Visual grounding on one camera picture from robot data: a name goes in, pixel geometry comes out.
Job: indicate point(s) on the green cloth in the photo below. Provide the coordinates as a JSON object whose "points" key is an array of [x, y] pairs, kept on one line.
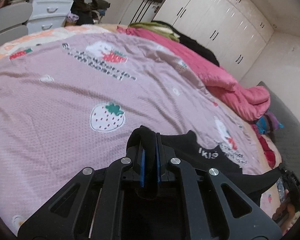
{"points": [[152, 27]]}

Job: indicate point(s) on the red cloth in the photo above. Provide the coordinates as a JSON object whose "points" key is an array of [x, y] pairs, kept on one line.
{"points": [[266, 147]]}

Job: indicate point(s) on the grey quilted headboard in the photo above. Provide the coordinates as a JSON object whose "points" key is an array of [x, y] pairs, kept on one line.
{"points": [[290, 135]]}

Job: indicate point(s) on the purple printed cloth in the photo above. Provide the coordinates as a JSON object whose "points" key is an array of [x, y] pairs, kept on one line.
{"points": [[73, 17]]}

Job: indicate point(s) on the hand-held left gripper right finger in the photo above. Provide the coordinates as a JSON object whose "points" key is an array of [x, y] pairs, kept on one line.
{"points": [[158, 165]]}

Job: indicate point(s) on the black long-sleeve sweater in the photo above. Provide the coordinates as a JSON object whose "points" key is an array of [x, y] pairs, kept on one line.
{"points": [[205, 160]]}

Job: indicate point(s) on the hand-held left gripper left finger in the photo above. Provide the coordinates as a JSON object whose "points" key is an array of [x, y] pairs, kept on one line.
{"points": [[142, 165]]}

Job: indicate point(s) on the black garment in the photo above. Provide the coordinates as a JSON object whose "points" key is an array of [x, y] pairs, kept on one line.
{"points": [[197, 47]]}

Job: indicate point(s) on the dark clothes pile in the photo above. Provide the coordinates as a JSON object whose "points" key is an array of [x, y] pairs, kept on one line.
{"points": [[86, 8]]}

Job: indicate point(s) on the white drawer cabinet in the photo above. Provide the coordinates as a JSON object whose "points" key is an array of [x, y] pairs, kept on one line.
{"points": [[50, 5]]}

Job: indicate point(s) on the pink quilt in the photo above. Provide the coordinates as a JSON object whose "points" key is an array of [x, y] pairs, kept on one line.
{"points": [[202, 62]]}

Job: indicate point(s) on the colourful striped cloth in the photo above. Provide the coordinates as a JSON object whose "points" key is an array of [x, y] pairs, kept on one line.
{"points": [[267, 123]]}

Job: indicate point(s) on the pink strawberry printed bedsheet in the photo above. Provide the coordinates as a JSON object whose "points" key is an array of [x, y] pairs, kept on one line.
{"points": [[52, 105]]}

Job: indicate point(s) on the white wardrobe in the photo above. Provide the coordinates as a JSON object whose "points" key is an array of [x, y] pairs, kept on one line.
{"points": [[215, 17]]}

